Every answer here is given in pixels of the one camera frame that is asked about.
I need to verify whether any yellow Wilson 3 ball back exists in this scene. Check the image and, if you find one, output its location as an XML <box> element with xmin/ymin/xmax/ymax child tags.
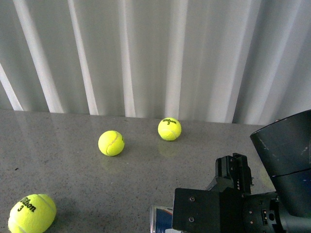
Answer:
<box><xmin>157</xmin><ymin>117</ymin><xmax>182</xmax><ymax>141</ymax></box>

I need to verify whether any Wilson tennis ball can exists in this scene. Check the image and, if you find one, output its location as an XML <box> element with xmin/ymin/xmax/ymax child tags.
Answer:
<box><xmin>150</xmin><ymin>205</ymin><xmax>181</xmax><ymax>233</ymax></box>

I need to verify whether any white pleated curtain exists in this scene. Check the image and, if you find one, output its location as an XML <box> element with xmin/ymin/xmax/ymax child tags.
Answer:
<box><xmin>0</xmin><ymin>0</ymin><xmax>311</xmax><ymax>125</ymax></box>

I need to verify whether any yellow wilson 3 ball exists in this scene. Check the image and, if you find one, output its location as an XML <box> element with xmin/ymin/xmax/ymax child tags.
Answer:
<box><xmin>157</xmin><ymin>117</ymin><xmax>182</xmax><ymax>141</ymax></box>
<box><xmin>8</xmin><ymin>194</ymin><xmax>56</xmax><ymax>233</ymax></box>

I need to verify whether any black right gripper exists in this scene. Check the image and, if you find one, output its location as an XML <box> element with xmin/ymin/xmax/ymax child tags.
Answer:
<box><xmin>172</xmin><ymin>153</ymin><xmax>285</xmax><ymax>233</ymax></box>

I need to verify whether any yellow tennis ball, seam showing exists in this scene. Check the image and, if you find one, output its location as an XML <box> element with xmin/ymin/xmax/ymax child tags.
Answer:
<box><xmin>98</xmin><ymin>131</ymin><xmax>125</xmax><ymax>156</ymax></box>

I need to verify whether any yellow Wilson 3 ball front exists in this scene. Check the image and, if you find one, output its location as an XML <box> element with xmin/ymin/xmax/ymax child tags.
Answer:
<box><xmin>8</xmin><ymin>194</ymin><xmax>56</xmax><ymax>233</ymax></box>

